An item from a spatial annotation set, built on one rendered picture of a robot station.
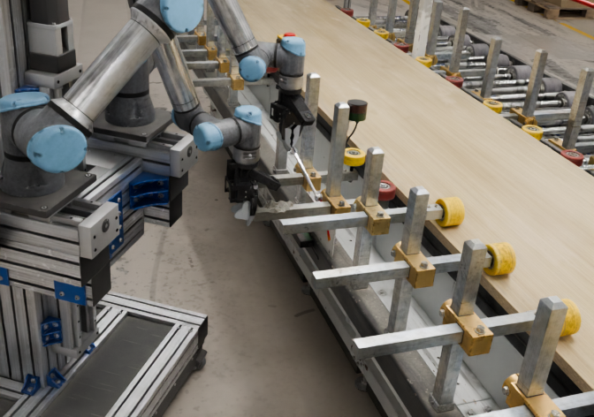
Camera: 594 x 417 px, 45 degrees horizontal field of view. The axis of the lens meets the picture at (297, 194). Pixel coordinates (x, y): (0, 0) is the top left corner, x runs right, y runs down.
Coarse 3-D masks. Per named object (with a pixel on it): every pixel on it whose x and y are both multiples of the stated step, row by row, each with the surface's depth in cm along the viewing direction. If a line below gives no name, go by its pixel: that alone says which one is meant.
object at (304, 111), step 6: (288, 96) 224; (294, 96) 225; (300, 96) 226; (288, 102) 224; (294, 102) 223; (300, 102) 224; (294, 108) 222; (300, 108) 222; (306, 108) 223; (294, 114) 223; (300, 114) 221; (306, 114) 221; (312, 114) 223; (300, 120) 221; (306, 120) 220; (312, 120) 221
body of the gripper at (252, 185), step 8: (232, 160) 203; (232, 168) 201; (240, 168) 200; (248, 168) 200; (232, 176) 204; (240, 176) 203; (232, 184) 204; (240, 184) 203; (248, 184) 203; (256, 184) 204; (232, 192) 203; (240, 192) 204; (248, 192) 204; (256, 192) 205; (232, 200) 203; (240, 200) 204; (248, 200) 206
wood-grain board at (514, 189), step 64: (256, 0) 441; (320, 0) 455; (320, 64) 332; (384, 64) 339; (384, 128) 266; (448, 128) 271; (512, 128) 276; (448, 192) 223; (512, 192) 226; (576, 192) 229; (576, 256) 193; (576, 384) 151
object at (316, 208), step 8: (352, 200) 222; (256, 208) 212; (264, 208) 213; (296, 208) 214; (304, 208) 215; (312, 208) 216; (320, 208) 217; (328, 208) 218; (352, 208) 221; (384, 208) 224; (256, 216) 211; (264, 216) 212; (272, 216) 213; (280, 216) 214; (288, 216) 214; (296, 216) 215
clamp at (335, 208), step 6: (324, 192) 223; (324, 198) 222; (330, 198) 220; (336, 198) 220; (342, 198) 220; (336, 204) 216; (348, 204) 217; (336, 210) 215; (342, 210) 215; (348, 210) 216
